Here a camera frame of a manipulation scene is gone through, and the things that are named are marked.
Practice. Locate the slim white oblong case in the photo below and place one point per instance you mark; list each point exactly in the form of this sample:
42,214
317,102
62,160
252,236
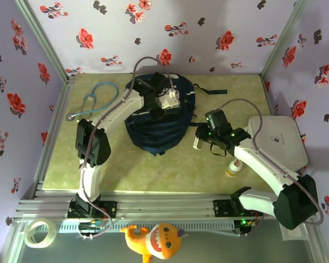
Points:
198,143

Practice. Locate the navy blue student backpack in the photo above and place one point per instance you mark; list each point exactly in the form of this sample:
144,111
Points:
153,134

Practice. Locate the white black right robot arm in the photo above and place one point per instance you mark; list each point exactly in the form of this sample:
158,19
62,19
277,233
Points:
263,167

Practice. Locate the yellow white pill bottle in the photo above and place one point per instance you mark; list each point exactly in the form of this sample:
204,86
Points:
232,170

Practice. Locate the white medicine kit box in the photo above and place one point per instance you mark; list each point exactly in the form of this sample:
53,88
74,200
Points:
288,134

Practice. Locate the small controller circuit board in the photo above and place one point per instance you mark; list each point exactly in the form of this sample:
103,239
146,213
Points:
245,223
90,226

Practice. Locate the light blue stethoscope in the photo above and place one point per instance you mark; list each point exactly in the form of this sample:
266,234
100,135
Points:
69,117

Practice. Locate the orange shark plush toy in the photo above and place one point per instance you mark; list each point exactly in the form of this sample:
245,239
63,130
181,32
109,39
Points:
161,241

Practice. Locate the white paper pouch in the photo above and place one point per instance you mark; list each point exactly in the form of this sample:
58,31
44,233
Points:
293,234

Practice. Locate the clear adhesive tape roll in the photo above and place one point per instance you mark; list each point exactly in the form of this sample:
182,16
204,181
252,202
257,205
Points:
52,228

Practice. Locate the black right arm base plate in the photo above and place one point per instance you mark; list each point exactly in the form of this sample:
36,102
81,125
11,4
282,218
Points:
222,208

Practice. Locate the aluminium front frame rail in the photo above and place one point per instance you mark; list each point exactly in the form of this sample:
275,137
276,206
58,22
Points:
167,208

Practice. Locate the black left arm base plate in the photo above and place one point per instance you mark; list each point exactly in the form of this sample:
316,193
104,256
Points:
109,208

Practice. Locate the aluminium corner post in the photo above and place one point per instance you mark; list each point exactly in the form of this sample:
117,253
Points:
41,41
285,35

